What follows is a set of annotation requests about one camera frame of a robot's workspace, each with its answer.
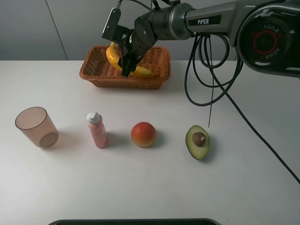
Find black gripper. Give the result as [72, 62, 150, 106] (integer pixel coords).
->
[120, 29, 152, 78]

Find yellow banana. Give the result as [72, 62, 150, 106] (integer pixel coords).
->
[106, 42, 155, 78]

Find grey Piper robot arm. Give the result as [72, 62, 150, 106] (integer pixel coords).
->
[119, 0, 300, 77]

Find brown wicker basket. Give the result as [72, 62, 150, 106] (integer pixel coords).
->
[79, 45, 171, 90]

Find pink bottle with white cap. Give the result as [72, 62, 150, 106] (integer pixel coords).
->
[87, 112, 108, 148]

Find red yellow peach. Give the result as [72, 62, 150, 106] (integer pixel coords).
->
[131, 122, 156, 148]

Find halved avocado with pit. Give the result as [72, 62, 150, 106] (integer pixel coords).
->
[185, 125, 210, 160]

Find brown translucent plastic cup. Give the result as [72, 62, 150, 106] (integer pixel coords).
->
[15, 106, 59, 148]

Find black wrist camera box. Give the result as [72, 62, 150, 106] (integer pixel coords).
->
[102, 8, 130, 45]

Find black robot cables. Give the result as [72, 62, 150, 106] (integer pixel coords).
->
[117, 0, 300, 185]

